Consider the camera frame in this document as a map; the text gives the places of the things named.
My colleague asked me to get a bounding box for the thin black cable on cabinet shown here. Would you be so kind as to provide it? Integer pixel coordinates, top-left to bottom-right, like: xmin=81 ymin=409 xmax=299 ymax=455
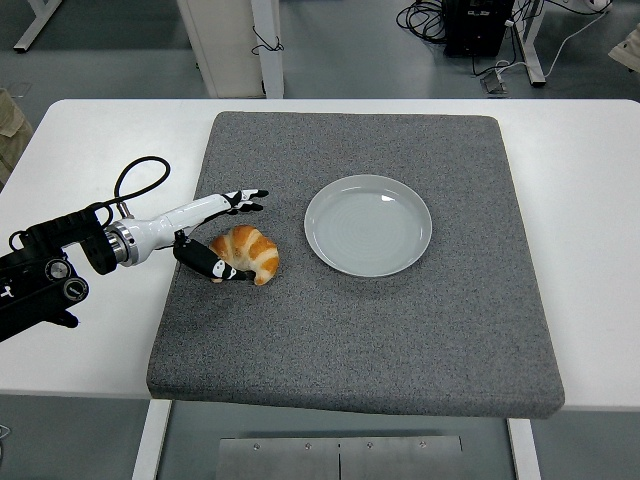
xmin=251 ymin=24 xmax=285 ymax=56

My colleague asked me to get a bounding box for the grey round plate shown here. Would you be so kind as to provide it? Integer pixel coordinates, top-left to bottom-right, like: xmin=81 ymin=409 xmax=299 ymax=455
xmin=304 ymin=173 xmax=434 ymax=279

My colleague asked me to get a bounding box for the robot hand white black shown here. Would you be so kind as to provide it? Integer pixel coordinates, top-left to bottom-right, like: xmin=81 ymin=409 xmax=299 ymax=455
xmin=121 ymin=188 xmax=270 ymax=284

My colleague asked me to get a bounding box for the white floor cable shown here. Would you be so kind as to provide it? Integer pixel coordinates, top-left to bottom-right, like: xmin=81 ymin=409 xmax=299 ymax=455
xmin=492 ymin=9 xmax=619 ymax=81

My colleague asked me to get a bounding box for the croissant bread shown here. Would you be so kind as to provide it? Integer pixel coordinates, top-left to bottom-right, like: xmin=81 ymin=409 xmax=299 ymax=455
xmin=208 ymin=224 xmax=281 ymax=287

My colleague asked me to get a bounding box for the black cable bundle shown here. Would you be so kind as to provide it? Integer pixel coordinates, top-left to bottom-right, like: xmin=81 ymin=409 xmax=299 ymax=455
xmin=396 ymin=0 xmax=449 ymax=46

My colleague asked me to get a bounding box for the white table leg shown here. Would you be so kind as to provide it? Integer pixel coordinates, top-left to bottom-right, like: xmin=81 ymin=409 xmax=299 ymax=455
xmin=506 ymin=417 xmax=542 ymax=480
xmin=130 ymin=399 xmax=172 ymax=480

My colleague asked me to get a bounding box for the white desk leg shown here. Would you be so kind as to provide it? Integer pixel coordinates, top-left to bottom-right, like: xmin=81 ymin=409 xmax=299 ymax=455
xmin=13 ymin=0 xmax=64 ymax=53
xmin=512 ymin=0 xmax=547 ymax=87

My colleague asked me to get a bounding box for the person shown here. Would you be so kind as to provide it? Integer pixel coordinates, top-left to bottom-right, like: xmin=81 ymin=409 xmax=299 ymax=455
xmin=0 ymin=87 xmax=34 ymax=189

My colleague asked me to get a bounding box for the black computer case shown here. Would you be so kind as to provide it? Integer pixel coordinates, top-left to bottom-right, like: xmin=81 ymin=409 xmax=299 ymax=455
xmin=442 ymin=0 xmax=516 ymax=57

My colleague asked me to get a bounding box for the grey felt mat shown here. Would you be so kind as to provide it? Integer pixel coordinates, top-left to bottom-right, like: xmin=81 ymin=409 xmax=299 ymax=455
xmin=145 ymin=110 xmax=567 ymax=420

